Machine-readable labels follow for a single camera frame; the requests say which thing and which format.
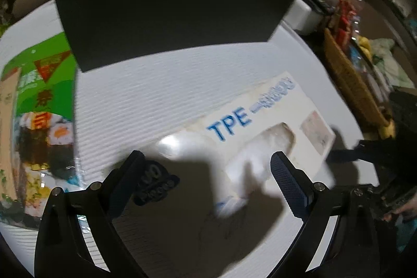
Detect green sushi kit package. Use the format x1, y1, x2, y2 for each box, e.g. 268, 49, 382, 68
1, 33, 81, 229

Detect white glove box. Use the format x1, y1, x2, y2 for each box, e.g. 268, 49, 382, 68
142, 72, 335, 217

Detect right hand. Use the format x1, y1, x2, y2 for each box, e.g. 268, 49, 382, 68
382, 198, 417, 221

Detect wicker basket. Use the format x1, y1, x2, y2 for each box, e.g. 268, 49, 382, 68
324, 28, 389, 128

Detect bananas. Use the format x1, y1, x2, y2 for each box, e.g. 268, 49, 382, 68
356, 35, 373, 62

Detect black storage box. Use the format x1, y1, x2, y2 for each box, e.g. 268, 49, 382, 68
55, 0, 295, 72

